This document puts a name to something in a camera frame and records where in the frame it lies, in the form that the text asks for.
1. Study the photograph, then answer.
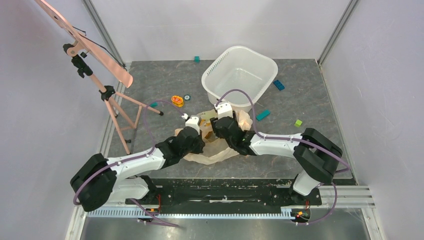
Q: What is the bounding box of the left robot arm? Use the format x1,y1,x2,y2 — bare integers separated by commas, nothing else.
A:
70,126,205,212

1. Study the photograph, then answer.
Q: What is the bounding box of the yellow orange toy cylinder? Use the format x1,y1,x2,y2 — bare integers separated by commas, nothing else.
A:
171,95,184,108

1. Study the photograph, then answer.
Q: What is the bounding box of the green cube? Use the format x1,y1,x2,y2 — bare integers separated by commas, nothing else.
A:
294,119,303,127

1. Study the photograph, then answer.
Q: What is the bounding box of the pink tripod easel stand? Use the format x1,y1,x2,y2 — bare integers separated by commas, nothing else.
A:
34,0,165,156

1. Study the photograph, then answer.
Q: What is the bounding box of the white plastic basin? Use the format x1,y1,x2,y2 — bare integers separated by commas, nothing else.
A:
201,45,279,105

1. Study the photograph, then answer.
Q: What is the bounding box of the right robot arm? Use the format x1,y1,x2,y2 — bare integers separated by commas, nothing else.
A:
210,116,343,196

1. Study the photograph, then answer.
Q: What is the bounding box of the yellow fake fruit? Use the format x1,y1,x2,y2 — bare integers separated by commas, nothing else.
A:
203,131,214,139

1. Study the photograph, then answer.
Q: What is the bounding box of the teal flat rectangular block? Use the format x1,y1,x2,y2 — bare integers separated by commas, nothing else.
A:
255,109,271,122

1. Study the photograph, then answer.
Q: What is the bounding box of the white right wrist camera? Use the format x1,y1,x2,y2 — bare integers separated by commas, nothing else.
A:
214,101,234,120

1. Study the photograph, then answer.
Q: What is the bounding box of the blue lego brick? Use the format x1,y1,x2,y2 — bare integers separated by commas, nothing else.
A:
272,80,285,91

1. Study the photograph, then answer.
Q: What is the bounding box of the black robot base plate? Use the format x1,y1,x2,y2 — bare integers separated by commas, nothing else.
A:
136,178,322,215

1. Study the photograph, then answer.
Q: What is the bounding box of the cream banana print plastic bag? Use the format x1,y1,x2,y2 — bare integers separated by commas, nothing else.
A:
183,110,239,165

